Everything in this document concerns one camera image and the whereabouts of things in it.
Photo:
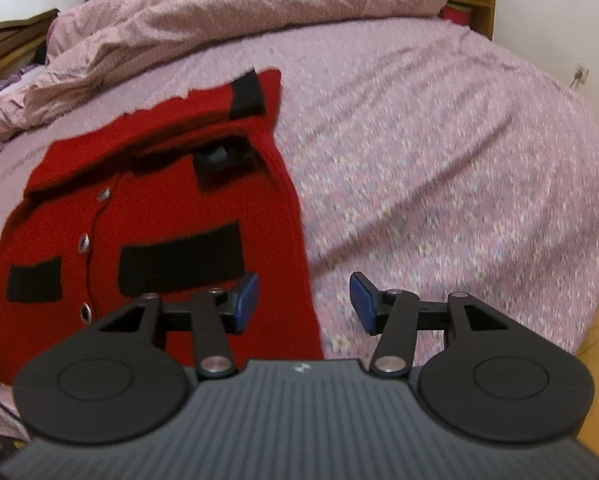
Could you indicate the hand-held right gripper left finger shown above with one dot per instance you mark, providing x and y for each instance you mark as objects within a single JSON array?
[{"x": 248, "y": 305}]

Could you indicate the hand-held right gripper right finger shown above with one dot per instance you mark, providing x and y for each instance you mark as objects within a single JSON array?
[{"x": 362, "y": 300}]

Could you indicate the red knit cardigan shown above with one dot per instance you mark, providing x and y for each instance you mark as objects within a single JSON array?
[{"x": 169, "y": 210}]

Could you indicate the pink floral bed sheet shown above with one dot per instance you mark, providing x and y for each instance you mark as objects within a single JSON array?
[{"x": 429, "y": 160}]

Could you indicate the purple ruffled pillow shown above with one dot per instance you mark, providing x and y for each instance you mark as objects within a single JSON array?
[{"x": 9, "y": 87}]

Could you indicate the carved wooden headboard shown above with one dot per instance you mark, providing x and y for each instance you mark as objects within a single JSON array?
[{"x": 9, "y": 40}]

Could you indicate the pink floral duvet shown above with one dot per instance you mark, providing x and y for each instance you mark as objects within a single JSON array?
[{"x": 219, "y": 15}]

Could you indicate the red box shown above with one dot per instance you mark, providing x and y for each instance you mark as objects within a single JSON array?
[{"x": 455, "y": 13}]

